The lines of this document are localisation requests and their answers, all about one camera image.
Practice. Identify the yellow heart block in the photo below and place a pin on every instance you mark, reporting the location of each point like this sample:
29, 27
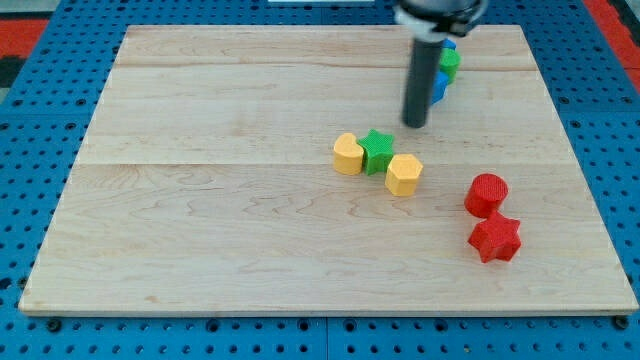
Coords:
348, 155

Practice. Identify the red cylinder block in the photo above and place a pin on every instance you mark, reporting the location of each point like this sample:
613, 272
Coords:
486, 194

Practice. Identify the red star block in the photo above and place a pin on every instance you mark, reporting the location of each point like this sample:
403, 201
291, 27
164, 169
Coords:
496, 238

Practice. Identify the green star block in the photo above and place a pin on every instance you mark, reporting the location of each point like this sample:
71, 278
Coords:
378, 151

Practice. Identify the green cylinder block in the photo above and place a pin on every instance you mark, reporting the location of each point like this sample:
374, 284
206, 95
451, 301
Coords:
450, 61

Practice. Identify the blue cube block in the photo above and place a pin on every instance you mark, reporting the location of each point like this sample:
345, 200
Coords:
440, 86

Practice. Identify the wooden board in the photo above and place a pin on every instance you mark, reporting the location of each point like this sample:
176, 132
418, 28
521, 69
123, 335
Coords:
205, 186

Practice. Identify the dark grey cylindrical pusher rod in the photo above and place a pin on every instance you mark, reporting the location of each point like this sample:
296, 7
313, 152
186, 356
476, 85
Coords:
419, 86

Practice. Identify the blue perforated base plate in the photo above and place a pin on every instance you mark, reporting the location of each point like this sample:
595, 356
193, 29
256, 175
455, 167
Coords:
48, 107

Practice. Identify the yellow hexagon block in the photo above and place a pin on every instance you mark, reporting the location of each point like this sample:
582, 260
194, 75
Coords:
402, 175

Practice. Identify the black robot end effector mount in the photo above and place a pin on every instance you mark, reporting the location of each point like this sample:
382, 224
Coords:
435, 20

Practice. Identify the blue block behind rod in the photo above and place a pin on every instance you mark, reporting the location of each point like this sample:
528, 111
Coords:
449, 44

